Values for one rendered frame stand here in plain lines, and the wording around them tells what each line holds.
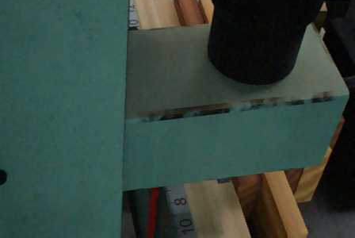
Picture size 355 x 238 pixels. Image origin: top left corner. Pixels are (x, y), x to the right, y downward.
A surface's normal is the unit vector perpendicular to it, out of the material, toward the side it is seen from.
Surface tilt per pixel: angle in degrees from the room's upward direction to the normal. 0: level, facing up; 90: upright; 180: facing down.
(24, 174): 90
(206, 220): 0
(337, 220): 0
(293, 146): 90
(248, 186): 90
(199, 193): 0
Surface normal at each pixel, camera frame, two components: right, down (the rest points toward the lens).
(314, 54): 0.07, -0.66
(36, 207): 0.21, 0.75
